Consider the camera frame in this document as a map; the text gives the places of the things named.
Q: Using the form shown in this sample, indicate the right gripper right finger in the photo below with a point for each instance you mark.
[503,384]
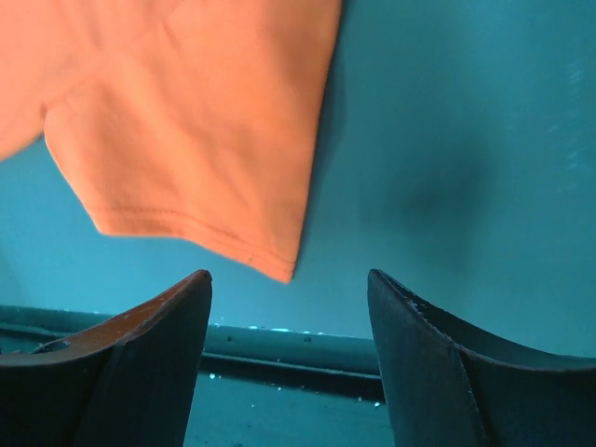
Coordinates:
[449,383]

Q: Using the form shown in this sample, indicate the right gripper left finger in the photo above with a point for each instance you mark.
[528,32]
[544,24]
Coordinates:
[128,381]

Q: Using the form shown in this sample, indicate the orange t shirt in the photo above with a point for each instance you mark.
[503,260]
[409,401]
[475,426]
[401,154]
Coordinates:
[189,119]

